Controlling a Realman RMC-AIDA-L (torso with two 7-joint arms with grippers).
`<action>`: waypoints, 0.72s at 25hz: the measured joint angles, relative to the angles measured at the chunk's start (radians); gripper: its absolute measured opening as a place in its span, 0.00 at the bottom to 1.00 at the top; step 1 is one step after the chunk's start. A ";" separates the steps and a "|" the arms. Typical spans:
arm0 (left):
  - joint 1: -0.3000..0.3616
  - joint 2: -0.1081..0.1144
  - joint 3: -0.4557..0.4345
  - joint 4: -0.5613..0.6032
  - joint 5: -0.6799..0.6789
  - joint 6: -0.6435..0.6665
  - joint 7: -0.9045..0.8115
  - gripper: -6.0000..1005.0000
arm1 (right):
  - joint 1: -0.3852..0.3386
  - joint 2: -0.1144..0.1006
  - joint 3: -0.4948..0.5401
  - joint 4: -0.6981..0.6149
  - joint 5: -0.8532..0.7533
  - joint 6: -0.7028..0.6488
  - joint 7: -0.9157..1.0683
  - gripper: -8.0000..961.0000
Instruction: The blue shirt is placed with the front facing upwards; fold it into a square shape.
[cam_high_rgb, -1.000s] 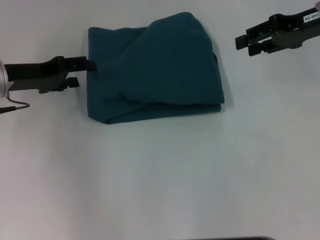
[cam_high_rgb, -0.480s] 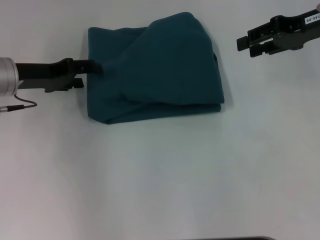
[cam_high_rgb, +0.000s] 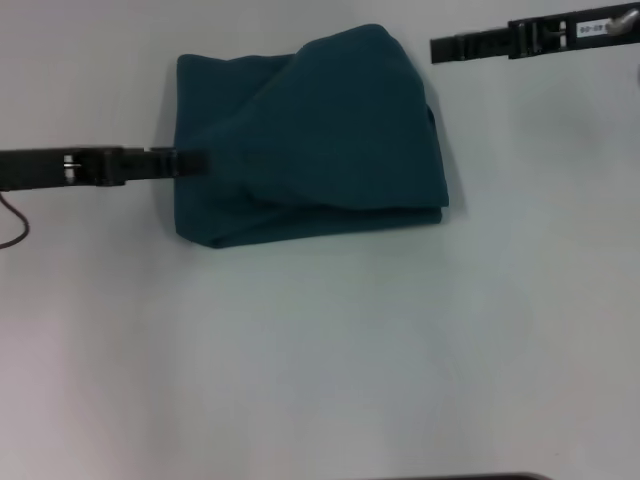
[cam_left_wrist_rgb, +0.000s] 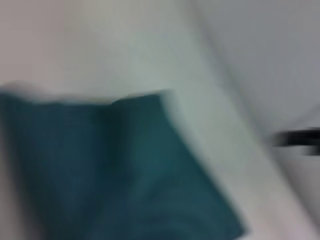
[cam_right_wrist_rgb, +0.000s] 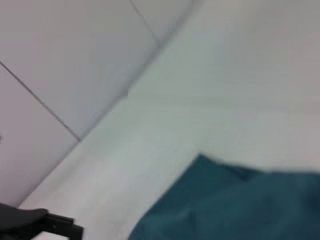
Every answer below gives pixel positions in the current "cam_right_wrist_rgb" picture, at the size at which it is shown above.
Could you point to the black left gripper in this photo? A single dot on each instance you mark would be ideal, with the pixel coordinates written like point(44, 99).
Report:
point(20, 222)

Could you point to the teal t-shirt with beige print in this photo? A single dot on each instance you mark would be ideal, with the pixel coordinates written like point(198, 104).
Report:
point(237, 200)

